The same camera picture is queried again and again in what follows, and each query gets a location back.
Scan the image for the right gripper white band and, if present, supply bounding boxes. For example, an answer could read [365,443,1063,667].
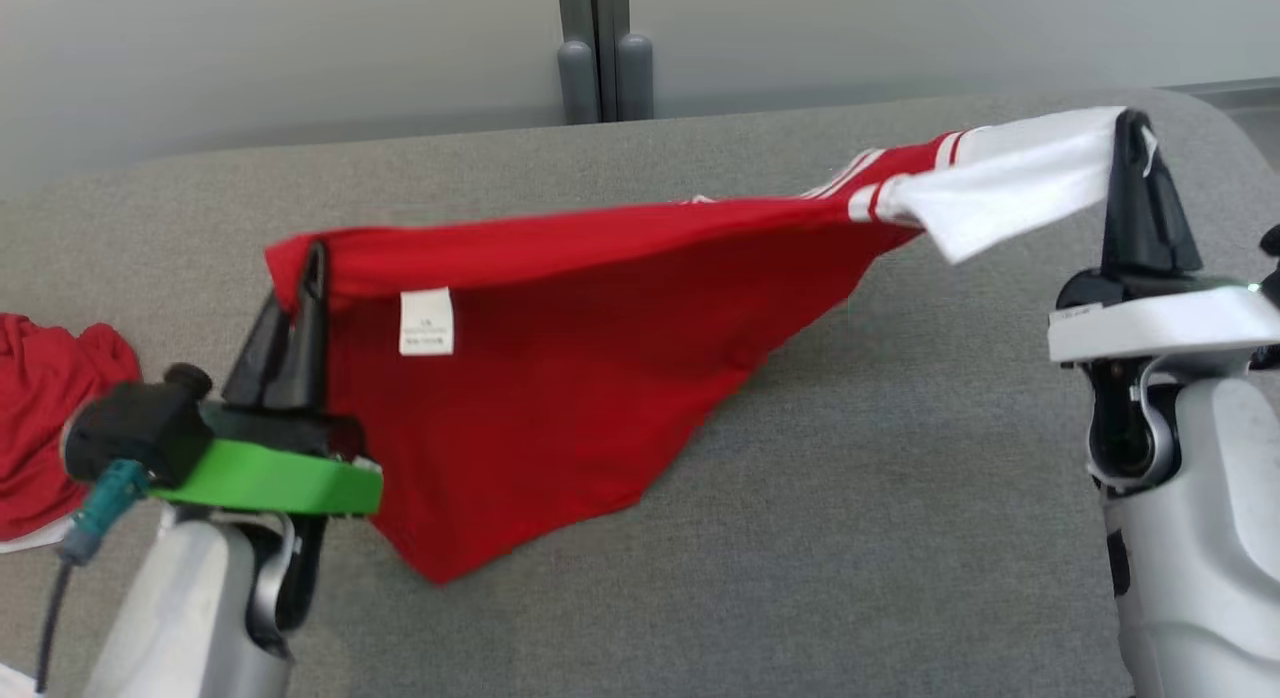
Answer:
[1047,108,1280,366]

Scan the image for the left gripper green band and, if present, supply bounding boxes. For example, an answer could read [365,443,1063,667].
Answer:
[148,240,385,520]

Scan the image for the red shorts with elastic waistband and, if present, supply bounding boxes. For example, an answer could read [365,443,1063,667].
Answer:
[0,312,143,556]

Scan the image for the red shirt with white sleeves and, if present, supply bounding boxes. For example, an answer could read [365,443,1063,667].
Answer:
[264,106,1129,587]

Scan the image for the left arm cable teal plug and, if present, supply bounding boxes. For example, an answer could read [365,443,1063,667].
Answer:
[34,458,153,695]

